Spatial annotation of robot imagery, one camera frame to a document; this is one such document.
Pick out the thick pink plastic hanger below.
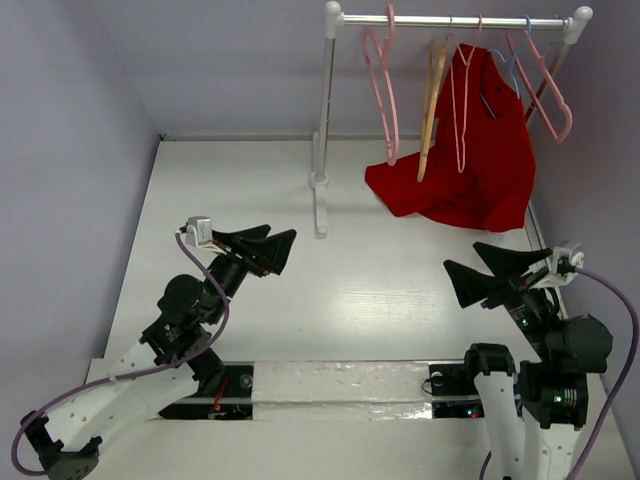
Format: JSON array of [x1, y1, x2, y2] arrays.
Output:
[[362, 3, 400, 166]]

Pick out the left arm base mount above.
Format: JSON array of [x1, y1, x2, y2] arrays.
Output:
[[158, 363, 254, 421]]

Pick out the white clothes rack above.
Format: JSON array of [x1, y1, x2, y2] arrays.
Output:
[[309, 1, 593, 238]]

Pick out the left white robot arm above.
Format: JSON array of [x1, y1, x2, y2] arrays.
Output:
[[11, 216, 297, 479]]

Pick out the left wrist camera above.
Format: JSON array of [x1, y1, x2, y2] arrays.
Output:
[[175, 216, 215, 250]]

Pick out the thin pink wire hanger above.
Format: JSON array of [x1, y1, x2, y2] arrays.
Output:
[[450, 43, 477, 174]]

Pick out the pink plastic hanger right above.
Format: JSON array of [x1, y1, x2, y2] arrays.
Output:
[[515, 32, 573, 144]]

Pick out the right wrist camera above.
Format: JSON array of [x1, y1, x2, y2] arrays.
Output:
[[538, 242, 585, 288]]

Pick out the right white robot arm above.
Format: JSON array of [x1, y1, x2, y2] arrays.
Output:
[[443, 242, 613, 479]]

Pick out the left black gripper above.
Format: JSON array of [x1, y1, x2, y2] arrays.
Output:
[[206, 224, 297, 323]]

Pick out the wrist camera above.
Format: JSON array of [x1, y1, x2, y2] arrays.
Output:
[[538, 242, 585, 288], [175, 216, 215, 250]]

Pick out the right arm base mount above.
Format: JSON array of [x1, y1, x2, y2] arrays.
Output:
[[421, 363, 505, 419]]

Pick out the blue wire hanger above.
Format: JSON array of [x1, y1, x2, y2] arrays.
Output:
[[480, 43, 523, 120]]

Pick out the wooden hanger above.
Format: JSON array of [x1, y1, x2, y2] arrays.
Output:
[[417, 32, 451, 183]]

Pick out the red t shirt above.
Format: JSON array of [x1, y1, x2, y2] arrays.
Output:
[[365, 47, 536, 233]]

